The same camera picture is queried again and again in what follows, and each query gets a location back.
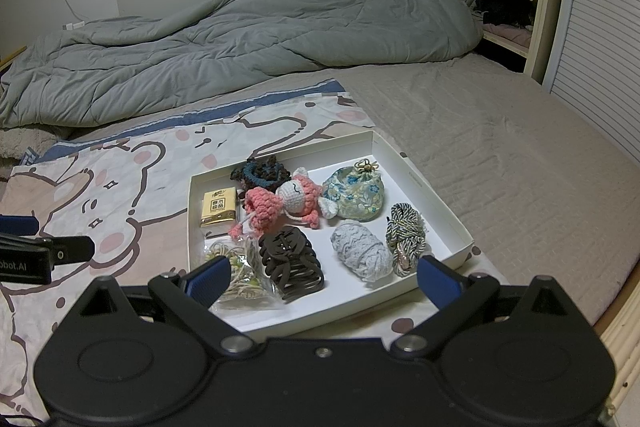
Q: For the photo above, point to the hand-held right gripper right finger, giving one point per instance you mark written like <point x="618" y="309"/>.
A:
<point x="440" y="282"/>

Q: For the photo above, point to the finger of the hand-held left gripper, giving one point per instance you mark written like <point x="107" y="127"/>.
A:
<point x="72" y="249"/>
<point x="17" y="226"/>

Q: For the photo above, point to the floral brocade pouch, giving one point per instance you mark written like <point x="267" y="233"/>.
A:
<point x="355" y="197"/>

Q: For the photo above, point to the dark clothes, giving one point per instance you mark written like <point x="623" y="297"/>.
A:
<point x="505" y="7"/>

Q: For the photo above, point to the grey duvet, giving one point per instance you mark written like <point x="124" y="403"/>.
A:
<point x="250" y="32"/>

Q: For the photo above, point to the black hair claw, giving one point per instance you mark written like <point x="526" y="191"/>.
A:
<point x="290" y="262"/>

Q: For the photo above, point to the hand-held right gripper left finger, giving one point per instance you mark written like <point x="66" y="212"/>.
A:
<point x="210" y="281"/>

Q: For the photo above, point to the white power plug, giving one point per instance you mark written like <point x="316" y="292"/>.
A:
<point x="73" y="25"/>

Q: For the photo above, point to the cartoon bear printed blanket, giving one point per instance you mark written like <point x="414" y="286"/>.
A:
<point x="100" y="187"/>

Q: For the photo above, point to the white cardboard box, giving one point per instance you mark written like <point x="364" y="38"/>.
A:
<point x="380" y="167"/>

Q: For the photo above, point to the pink crochet doll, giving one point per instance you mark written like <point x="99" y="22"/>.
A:
<point x="265" y="204"/>

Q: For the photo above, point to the folded pink clothes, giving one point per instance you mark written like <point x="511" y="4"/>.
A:
<point x="507" y="36"/>

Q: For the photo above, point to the pale grey yarn ball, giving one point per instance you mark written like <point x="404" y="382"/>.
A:
<point x="360" y="252"/>

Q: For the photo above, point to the white louvered door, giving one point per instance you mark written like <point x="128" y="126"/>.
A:
<point x="595" y="32"/>

